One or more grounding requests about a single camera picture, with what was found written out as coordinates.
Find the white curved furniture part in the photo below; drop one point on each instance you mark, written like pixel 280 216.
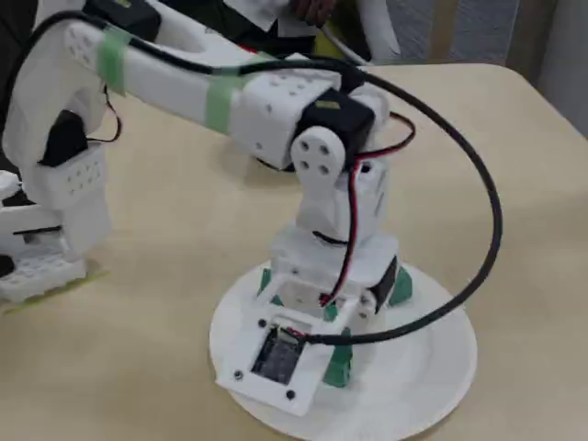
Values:
pixel 381 27

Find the bare person hand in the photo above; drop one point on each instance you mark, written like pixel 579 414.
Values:
pixel 314 10

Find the green cube block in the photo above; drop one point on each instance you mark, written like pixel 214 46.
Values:
pixel 266 282
pixel 337 367
pixel 402 289

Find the white paper plate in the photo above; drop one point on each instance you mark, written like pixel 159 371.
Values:
pixel 413 367

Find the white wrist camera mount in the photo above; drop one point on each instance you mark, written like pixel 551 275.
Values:
pixel 239 363

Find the yellow green base mat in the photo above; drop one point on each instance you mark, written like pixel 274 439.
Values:
pixel 98 275

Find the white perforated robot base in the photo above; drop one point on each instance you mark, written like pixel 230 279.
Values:
pixel 41 275

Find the green masking tape strip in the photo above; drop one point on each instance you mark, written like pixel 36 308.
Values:
pixel 112 59
pixel 220 105

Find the black round pot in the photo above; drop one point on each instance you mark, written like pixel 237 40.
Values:
pixel 275 165

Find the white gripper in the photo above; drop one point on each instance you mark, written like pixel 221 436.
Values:
pixel 385 281

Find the yellow green object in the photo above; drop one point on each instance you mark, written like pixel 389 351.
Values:
pixel 328 48

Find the wooden post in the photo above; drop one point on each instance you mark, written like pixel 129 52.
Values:
pixel 442 27

